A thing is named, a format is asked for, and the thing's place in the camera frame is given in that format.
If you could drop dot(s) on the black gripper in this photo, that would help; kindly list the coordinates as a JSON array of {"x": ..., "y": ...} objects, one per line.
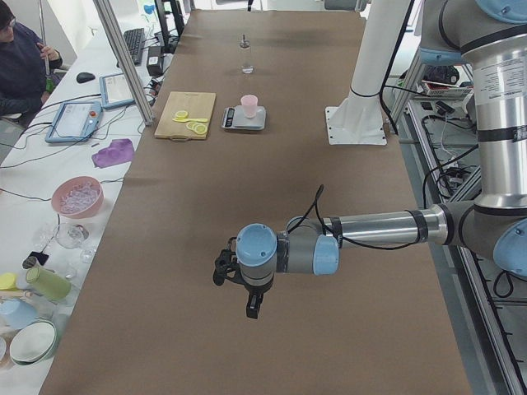
[{"x": 254, "y": 291}]

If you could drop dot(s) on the clear glass sauce bottle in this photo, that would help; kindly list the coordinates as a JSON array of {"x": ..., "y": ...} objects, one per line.
[{"x": 247, "y": 66}]

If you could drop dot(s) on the pink plastic cup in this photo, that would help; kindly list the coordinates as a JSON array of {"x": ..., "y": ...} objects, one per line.
[{"x": 249, "y": 105}]

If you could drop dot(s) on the grey kitchen scale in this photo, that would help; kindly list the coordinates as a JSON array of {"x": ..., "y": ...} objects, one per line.
[{"x": 234, "y": 119}]

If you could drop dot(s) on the green cup lying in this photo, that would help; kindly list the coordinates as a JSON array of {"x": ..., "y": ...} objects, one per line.
[{"x": 50, "y": 285}]

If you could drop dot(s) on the yellow cup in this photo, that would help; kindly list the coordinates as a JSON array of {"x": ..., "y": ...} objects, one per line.
[{"x": 8, "y": 281}]

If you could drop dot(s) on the black power adapter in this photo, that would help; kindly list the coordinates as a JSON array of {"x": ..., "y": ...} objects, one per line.
[{"x": 155, "y": 61}]

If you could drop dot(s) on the wooden cutting board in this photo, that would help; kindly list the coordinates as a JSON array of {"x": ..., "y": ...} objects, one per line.
[{"x": 197, "y": 104}]

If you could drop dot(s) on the black keyboard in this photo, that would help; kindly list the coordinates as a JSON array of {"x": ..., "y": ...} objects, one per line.
[{"x": 134, "y": 39}]

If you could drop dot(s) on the yellow plastic knife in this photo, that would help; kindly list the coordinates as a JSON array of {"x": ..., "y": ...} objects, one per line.
[{"x": 186, "y": 120}]

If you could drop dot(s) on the blue teach pendant far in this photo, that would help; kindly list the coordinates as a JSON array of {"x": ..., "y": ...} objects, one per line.
[{"x": 115, "y": 91}]

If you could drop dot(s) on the blue teach pendant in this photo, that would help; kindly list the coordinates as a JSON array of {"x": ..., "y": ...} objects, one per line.
[
  {"x": 75, "y": 121},
  {"x": 115, "y": 91}
]

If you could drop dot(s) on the black computer mouse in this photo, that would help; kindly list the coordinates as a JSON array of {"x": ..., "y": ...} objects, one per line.
[{"x": 84, "y": 77}]

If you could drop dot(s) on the clear wine glass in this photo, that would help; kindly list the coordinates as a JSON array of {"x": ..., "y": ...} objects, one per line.
[{"x": 71, "y": 236}]

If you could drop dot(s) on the purple cloth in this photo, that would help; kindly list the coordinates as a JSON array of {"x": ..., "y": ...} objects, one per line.
[{"x": 119, "y": 151}]

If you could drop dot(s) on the pink bowl with ice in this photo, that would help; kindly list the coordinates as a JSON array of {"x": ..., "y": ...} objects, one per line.
[{"x": 78, "y": 198}]

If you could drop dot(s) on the blue teach pendant near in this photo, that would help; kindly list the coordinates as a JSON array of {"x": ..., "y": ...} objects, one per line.
[{"x": 75, "y": 121}]

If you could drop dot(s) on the green white bowl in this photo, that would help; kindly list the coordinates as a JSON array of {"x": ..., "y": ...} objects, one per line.
[{"x": 34, "y": 343}]

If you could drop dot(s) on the seated person in navy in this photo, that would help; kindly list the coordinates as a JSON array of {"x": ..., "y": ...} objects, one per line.
[{"x": 23, "y": 59}]

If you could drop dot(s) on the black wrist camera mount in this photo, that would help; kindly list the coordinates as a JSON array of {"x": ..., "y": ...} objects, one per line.
[{"x": 226, "y": 266}]

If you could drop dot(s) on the aluminium frame post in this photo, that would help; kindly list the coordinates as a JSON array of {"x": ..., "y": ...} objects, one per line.
[{"x": 120, "y": 49}]

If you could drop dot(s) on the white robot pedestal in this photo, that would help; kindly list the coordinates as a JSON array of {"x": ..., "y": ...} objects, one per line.
[{"x": 358, "y": 119}]

